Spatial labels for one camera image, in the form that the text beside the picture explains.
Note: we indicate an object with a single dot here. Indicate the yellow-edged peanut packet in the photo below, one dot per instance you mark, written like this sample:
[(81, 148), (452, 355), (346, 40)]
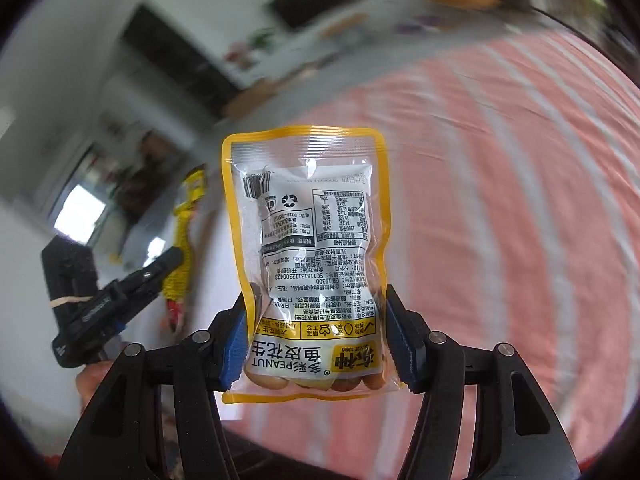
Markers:
[(310, 220)]

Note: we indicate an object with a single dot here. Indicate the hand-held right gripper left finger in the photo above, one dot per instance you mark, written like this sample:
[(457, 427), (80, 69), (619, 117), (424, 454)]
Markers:
[(235, 355)]

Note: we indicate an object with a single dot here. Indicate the white television cabinet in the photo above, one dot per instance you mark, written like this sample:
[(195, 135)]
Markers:
[(385, 10)]

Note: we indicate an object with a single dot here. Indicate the person's left hand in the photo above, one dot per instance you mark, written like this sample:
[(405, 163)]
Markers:
[(94, 385)]

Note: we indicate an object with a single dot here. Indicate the yellow rice cracker packet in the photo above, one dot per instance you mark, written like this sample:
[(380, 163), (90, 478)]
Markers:
[(182, 260)]

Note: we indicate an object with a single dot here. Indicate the red flower plant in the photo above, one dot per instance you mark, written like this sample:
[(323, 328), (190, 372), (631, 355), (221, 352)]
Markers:
[(237, 51)]

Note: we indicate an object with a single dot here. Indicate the brown cardboard piece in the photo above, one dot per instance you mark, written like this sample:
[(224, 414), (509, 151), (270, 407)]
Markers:
[(250, 96)]

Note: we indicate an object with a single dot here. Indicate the leafy plant in white pot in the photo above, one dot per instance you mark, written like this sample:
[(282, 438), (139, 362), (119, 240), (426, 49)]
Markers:
[(262, 39)]

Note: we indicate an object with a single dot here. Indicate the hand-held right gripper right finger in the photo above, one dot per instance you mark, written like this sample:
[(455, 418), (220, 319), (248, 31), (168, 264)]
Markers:
[(400, 350)]

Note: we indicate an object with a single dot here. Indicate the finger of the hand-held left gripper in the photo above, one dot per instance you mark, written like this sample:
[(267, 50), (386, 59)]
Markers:
[(150, 275)]

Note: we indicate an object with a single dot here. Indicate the wooden stool black legs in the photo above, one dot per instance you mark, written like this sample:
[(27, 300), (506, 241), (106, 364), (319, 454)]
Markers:
[(342, 26)]

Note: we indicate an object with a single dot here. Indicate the dark display cabinet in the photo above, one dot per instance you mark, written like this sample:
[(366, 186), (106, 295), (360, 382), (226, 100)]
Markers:
[(175, 55)]

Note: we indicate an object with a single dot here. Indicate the orange white striped tablecloth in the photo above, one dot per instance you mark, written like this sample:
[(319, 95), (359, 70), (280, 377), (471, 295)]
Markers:
[(500, 210)]

